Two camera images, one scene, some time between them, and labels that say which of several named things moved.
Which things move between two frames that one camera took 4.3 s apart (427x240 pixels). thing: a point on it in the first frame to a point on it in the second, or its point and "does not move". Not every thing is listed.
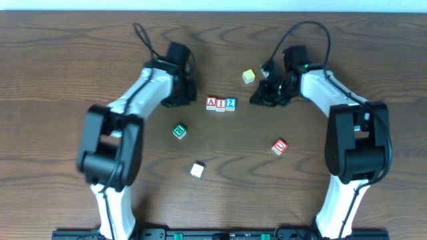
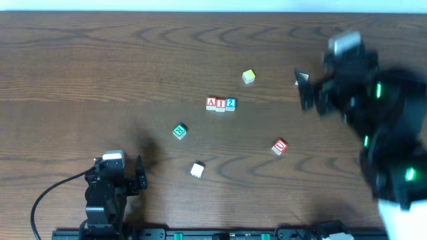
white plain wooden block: [197, 170] does not move
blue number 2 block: [231, 104] does not move
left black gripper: [183, 97] to [132, 182]
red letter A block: [211, 103] does not move
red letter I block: [220, 105] does not move
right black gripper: [270, 91] to [321, 97]
